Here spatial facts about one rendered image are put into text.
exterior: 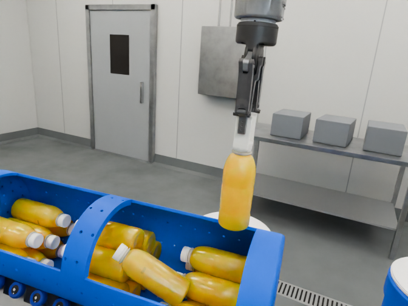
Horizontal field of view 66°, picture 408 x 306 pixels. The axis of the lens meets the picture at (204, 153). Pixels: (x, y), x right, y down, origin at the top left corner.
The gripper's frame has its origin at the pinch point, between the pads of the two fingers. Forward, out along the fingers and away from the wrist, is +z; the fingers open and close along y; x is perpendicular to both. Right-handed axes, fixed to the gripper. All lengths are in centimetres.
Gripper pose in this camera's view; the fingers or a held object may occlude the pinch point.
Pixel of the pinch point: (244, 131)
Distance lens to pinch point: 63.2
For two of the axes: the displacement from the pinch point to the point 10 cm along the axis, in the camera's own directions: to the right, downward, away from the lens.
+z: -0.8, 9.5, 3.0
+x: -9.4, -1.7, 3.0
